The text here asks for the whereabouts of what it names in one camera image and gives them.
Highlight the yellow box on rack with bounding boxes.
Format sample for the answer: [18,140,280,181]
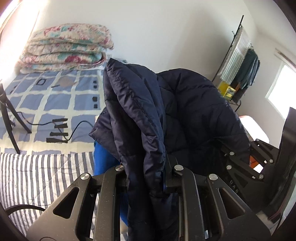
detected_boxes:
[218,81,236,101]

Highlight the blue garment pile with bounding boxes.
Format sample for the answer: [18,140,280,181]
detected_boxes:
[93,141,128,226]

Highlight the navy quilted puffer jacket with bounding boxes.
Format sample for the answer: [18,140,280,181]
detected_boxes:
[89,59,250,240]

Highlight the blue striped bed cover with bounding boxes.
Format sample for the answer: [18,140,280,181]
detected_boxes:
[0,150,100,237]

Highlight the folded floral quilt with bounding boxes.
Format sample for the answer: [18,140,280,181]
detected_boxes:
[17,23,114,74]

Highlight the window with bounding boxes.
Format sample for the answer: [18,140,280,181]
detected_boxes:
[265,51,295,119]

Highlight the striped hanging towel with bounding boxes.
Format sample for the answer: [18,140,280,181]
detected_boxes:
[217,26,251,84]

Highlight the blue checked bed sheet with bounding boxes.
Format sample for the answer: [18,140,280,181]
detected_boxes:
[1,66,105,155]

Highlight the black clothes rack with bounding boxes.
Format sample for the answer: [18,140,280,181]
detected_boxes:
[211,14,261,112]

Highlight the orange box with white cloth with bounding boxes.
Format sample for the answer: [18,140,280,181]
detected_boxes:
[239,115,272,174]

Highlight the dark hanging clothes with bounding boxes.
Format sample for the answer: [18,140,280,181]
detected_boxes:
[233,48,260,89]

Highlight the black tripod stand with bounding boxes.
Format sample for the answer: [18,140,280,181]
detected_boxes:
[0,83,33,155]

